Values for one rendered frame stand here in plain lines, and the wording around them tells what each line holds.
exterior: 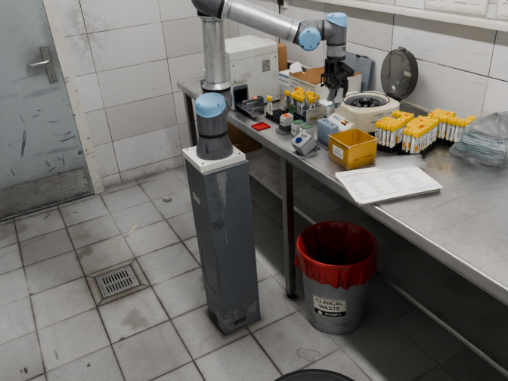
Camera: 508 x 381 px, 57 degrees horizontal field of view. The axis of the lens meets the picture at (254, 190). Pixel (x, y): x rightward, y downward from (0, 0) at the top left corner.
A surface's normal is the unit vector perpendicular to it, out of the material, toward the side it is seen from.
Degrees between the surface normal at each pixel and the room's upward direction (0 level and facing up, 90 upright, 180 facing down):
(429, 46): 90
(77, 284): 0
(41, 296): 0
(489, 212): 0
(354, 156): 90
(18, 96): 90
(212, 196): 90
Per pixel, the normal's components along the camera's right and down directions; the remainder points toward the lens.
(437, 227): -0.07, -0.87
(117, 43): 0.49, 0.40
